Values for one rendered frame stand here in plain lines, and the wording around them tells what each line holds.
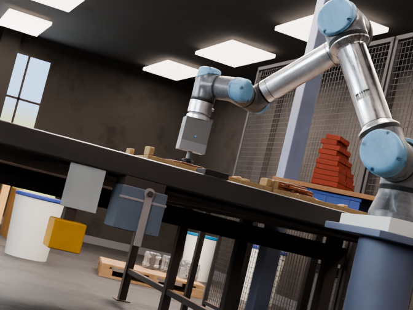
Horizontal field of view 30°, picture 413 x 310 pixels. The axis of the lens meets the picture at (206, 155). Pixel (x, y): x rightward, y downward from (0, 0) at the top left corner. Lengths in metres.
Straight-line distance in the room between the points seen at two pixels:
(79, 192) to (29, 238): 5.93
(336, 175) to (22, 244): 5.11
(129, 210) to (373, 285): 0.69
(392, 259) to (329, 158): 1.35
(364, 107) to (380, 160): 0.16
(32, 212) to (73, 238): 5.91
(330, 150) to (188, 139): 1.18
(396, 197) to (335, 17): 0.53
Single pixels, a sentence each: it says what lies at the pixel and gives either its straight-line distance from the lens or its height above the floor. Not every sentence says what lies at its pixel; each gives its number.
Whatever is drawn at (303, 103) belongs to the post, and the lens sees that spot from 4.59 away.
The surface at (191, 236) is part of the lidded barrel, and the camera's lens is 10.48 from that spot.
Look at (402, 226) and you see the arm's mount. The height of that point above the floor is 0.89.
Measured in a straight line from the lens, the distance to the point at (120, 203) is 2.11.
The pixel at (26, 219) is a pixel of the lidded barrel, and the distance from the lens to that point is 8.02.
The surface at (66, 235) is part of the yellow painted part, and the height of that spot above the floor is 0.66.
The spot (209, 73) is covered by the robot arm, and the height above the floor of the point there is 1.23.
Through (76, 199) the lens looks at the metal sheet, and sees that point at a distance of 2.11.
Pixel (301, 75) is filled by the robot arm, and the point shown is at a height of 1.29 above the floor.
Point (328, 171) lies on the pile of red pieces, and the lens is 3.42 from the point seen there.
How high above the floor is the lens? 0.78
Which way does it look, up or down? 5 degrees up
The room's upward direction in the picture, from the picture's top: 14 degrees clockwise
